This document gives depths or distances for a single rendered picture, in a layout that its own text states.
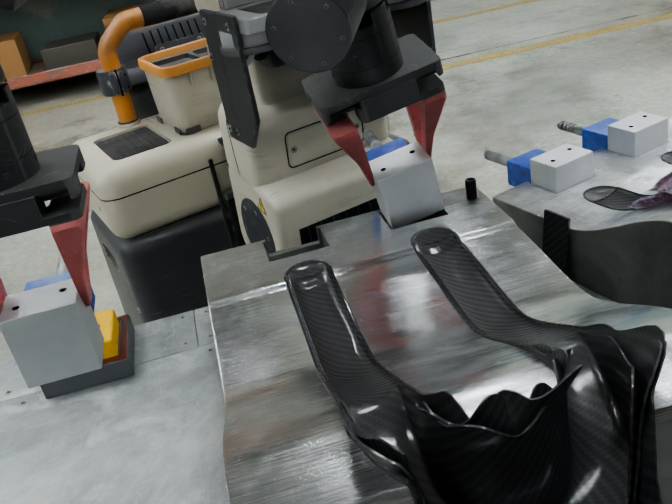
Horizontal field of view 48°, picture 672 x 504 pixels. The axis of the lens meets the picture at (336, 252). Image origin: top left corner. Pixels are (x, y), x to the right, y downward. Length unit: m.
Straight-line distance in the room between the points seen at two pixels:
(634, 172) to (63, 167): 0.54
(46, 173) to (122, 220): 0.76
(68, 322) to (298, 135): 0.57
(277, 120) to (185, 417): 0.48
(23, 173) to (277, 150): 0.57
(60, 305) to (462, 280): 0.29
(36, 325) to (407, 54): 0.34
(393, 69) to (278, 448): 0.32
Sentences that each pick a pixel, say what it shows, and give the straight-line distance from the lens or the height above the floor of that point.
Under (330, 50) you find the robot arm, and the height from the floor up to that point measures 1.07.
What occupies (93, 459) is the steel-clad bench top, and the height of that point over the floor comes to 0.80.
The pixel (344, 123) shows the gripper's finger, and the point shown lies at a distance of 0.62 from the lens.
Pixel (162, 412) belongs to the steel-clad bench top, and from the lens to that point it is 0.67.
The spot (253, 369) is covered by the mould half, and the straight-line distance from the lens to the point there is 0.53.
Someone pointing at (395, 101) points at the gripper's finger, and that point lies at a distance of 0.60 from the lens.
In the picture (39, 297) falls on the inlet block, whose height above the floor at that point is 0.96.
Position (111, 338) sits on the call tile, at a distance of 0.72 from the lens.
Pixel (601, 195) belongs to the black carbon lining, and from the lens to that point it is 0.77.
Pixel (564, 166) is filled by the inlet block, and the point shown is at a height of 0.88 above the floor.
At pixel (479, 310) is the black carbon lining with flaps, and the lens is 0.56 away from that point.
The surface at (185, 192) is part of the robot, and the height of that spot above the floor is 0.74.
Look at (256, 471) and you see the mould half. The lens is 0.38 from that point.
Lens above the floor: 1.19
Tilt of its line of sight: 28 degrees down
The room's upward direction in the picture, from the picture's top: 11 degrees counter-clockwise
